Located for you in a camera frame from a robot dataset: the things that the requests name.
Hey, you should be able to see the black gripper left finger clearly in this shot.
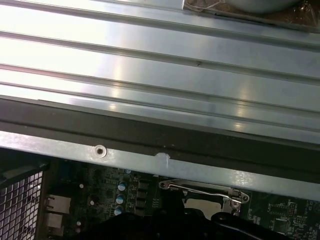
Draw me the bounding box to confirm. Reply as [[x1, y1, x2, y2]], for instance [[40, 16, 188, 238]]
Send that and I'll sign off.
[[82, 190, 183, 240]]

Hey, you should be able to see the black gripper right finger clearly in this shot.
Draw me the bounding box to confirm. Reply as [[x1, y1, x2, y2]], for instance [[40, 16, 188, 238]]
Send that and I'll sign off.
[[178, 190, 293, 240]]

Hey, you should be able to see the metal socket cover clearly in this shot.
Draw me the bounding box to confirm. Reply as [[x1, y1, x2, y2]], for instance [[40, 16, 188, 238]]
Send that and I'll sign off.
[[181, 187, 242, 217]]

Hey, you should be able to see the black mesh fan grille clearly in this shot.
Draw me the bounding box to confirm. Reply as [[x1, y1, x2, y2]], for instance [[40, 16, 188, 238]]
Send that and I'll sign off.
[[0, 162, 51, 240]]

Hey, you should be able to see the silver rear port block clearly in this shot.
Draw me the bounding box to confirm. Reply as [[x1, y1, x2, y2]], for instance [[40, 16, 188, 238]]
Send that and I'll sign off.
[[46, 212, 64, 230], [45, 194, 73, 214]]

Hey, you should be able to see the silver CPU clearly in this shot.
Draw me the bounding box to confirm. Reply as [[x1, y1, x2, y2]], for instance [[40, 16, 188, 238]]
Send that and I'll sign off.
[[185, 199, 224, 216]]

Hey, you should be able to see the black open PC case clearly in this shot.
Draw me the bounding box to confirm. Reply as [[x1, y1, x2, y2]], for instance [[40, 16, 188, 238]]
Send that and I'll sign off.
[[0, 96, 320, 240]]

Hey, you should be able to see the green motherboard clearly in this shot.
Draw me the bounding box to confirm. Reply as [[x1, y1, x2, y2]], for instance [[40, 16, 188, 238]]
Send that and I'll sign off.
[[46, 159, 320, 240]]

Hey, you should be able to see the wire locking lever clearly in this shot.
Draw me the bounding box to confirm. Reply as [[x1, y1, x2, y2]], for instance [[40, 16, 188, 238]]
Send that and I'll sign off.
[[159, 181, 251, 204]]

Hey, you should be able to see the brown square base plate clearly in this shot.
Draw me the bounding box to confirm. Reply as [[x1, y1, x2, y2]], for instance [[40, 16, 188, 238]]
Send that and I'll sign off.
[[181, 0, 320, 33]]

